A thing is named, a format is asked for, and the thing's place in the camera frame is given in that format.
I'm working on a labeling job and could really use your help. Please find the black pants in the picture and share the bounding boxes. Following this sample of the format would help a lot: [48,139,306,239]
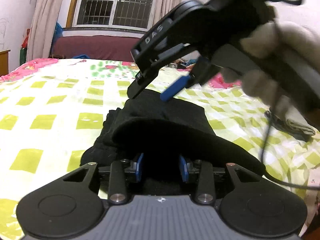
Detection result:
[80,89,265,195]

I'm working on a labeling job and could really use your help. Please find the gloved right hand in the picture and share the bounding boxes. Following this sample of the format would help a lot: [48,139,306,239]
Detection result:
[221,21,319,119]

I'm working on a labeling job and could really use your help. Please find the maroon sofa bench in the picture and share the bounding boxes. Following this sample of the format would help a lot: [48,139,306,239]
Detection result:
[51,35,139,62]

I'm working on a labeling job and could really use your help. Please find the floral pink bedspread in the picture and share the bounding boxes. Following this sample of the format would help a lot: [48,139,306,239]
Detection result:
[0,57,241,91]

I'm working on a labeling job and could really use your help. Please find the window with metal grille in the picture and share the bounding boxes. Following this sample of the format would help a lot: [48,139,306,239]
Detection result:
[66,0,155,32]

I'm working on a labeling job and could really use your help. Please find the blue cloth by curtain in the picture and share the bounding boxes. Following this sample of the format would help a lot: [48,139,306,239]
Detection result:
[52,22,63,46]

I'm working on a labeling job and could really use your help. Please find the yellow checkered plastic sheet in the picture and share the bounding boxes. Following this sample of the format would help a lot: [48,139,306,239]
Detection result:
[0,74,320,240]

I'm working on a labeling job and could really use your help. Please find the folded grey white clothes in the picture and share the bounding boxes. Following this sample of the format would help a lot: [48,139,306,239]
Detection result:
[264,111,316,142]

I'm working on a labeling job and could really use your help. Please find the red green hanging bag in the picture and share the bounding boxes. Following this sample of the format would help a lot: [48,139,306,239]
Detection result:
[20,28,30,65]

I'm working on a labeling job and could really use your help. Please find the beige left curtain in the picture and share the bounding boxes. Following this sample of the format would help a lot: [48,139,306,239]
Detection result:
[27,0,62,61]

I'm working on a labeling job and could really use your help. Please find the wooden side cabinet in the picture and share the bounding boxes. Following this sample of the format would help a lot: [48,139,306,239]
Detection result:
[0,49,10,76]

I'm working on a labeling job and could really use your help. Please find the black cable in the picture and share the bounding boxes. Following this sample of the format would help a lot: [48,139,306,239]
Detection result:
[224,0,320,190]

